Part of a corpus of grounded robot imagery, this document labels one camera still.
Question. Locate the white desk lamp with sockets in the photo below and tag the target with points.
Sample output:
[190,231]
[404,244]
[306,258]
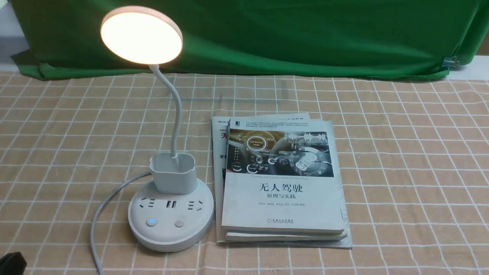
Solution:
[174,210]

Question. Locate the middle white book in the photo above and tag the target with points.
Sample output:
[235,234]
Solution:
[219,126]

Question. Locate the top grey self-driving book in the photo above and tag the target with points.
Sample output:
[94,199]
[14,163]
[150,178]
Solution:
[282,176]

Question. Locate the orange checkered tablecloth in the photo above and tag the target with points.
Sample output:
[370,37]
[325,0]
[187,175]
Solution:
[413,159]

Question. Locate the green backdrop cloth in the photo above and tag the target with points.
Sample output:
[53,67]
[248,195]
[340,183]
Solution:
[383,39]

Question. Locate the metal binder clip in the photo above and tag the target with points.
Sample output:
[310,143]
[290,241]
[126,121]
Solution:
[449,63]

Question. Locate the black object at corner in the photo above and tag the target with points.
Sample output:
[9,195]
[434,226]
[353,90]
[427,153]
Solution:
[12,263]

